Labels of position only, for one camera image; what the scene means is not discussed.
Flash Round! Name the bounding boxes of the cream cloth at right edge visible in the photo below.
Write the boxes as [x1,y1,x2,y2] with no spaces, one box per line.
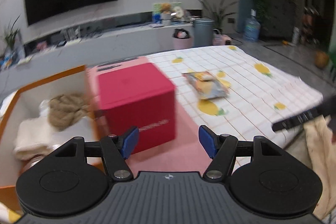
[286,116,335,223]

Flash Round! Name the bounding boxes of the red cube box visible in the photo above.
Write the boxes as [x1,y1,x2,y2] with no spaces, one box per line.
[97,63,176,153]

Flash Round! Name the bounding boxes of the lemon pattern tablecloth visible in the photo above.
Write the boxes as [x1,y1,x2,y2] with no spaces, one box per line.
[147,46,323,172]

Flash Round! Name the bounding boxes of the yellow silver snack bag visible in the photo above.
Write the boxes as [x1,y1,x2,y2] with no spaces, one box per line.
[182,71,229,100]

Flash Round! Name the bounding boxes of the brown fuzzy cloth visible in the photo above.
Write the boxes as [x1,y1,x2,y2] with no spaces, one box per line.
[47,93,89,131]

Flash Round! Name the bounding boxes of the cream folded towel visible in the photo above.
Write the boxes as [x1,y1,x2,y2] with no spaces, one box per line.
[12,100,98,162]

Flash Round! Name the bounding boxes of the dark grey sideboard cabinet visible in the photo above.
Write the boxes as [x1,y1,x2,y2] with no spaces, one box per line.
[264,0,297,40]

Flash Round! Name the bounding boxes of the small pink heater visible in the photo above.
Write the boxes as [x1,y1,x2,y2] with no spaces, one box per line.
[213,28,232,46]

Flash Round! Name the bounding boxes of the pink waste bin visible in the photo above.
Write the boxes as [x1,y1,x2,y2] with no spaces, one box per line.
[173,28,193,50]

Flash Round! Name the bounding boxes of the blue water jug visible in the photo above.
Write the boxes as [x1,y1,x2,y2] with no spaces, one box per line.
[243,9,261,42]

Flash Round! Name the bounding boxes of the grey round trash can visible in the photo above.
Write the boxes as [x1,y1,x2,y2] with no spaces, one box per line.
[193,18,214,47]

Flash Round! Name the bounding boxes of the grey marble tv console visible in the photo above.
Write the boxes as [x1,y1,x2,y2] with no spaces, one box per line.
[1,23,193,98]

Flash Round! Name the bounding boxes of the white wifi router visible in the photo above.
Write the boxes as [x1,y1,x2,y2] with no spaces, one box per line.
[61,26,81,43]

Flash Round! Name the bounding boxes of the tall floor plant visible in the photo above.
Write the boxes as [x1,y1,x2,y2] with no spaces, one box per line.
[198,0,238,34]

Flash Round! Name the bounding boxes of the plush toys pile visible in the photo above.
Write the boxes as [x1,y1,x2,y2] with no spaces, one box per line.
[152,2,188,26]

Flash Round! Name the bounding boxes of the green potted plant on console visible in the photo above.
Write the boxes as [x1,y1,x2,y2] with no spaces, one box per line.
[2,16,25,64]

